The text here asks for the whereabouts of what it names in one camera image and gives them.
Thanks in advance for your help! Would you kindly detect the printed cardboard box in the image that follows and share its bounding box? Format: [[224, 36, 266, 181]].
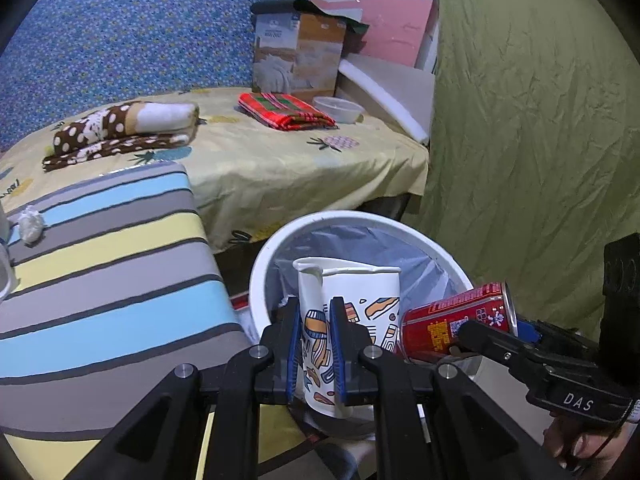
[[250, 0, 371, 95]]

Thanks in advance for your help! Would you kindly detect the striped cloth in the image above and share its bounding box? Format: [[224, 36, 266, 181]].
[[0, 162, 311, 480]]

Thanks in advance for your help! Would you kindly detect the green curtain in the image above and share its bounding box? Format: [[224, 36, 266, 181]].
[[414, 0, 640, 343]]

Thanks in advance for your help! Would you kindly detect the red drink can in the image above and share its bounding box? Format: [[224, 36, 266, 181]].
[[397, 281, 520, 362]]

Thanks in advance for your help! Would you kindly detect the person's right hand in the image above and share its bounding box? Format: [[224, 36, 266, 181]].
[[542, 412, 640, 477]]

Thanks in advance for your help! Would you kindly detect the yellow pineapple print bedsheet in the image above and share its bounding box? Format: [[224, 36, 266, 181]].
[[0, 87, 432, 254]]

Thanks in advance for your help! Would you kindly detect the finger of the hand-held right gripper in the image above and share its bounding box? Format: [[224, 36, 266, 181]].
[[457, 319, 532, 367], [516, 316, 598, 358]]

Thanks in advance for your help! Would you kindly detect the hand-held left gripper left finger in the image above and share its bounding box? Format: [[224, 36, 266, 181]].
[[67, 296, 304, 480]]

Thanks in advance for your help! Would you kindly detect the blue patterned mattress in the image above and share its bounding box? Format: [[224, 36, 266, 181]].
[[0, 0, 318, 154]]

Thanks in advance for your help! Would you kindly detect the white plastic bowl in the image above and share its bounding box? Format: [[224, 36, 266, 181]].
[[313, 96, 364, 125]]

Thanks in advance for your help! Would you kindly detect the crumpled white tissue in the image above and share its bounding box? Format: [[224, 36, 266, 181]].
[[17, 205, 46, 245]]

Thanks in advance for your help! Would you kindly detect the red plaid folded cloth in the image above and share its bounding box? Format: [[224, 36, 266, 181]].
[[237, 91, 337, 132]]

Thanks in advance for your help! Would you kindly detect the white round trash bin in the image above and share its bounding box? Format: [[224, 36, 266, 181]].
[[248, 210, 482, 441]]

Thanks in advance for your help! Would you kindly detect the brown polka dot blanket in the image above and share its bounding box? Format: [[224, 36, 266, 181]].
[[42, 101, 201, 174]]

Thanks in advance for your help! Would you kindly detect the white foam board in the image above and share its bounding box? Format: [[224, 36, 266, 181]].
[[339, 55, 436, 144]]

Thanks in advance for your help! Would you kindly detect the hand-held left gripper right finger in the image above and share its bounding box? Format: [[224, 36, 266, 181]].
[[327, 297, 572, 480]]

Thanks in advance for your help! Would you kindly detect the printed paper cup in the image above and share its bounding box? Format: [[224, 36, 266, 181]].
[[292, 256, 403, 420]]

